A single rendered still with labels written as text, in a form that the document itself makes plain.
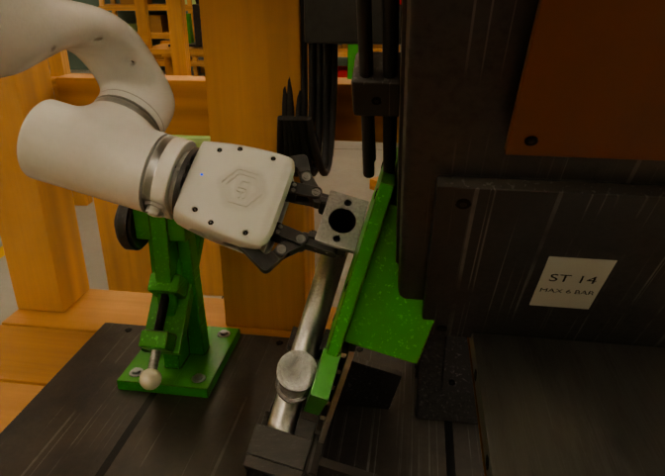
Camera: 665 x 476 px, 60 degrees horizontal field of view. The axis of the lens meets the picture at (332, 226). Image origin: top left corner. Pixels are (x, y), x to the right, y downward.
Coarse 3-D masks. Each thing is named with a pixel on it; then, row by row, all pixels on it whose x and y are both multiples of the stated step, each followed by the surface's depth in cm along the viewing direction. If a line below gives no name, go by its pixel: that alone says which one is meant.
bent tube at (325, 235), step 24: (336, 192) 57; (336, 216) 58; (360, 216) 56; (336, 264) 64; (312, 288) 66; (336, 288) 67; (312, 312) 66; (312, 336) 64; (288, 408) 61; (288, 432) 60
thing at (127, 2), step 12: (120, 0) 942; (132, 0) 940; (192, 0) 929; (192, 12) 934; (132, 24) 990; (156, 24) 951; (192, 24) 940; (156, 36) 947; (168, 36) 946; (156, 60) 968; (192, 60) 963; (204, 72) 1012
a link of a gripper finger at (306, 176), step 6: (306, 174) 59; (306, 180) 59; (312, 180) 59; (312, 198) 58; (324, 198) 57; (312, 204) 59; (318, 204) 58; (324, 204) 57; (348, 204) 57; (318, 210) 60
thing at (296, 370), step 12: (288, 360) 53; (300, 360) 53; (312, 360) 53; (276, 372) 53; (288, 372) 53; (300, 372) 53; (312, 372) 53; (276, 384) 58; (288, 384) 52; (300, 384) 52; (312, 384) 53; (288, 396) 57; (300, 396) 57
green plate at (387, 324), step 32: (384, 192) 45; (384, 224) 47; (384, 256) 48; (352, 288) 48; (384, 288) 49; (352, 320) 51; (384, 320) 50; (416, 320) 50; (384, 352) 52; (416, 352) 51
